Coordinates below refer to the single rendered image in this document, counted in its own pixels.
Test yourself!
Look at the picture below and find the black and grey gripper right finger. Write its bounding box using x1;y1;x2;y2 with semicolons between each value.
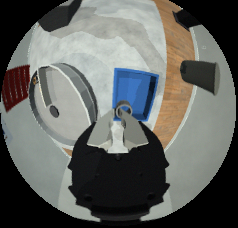
118;108;169;168

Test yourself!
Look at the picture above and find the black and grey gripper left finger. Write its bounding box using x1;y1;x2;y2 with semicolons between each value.
67;107;116;170

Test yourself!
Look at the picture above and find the blue open-top crate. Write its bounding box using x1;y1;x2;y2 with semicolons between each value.
112;68;159;122

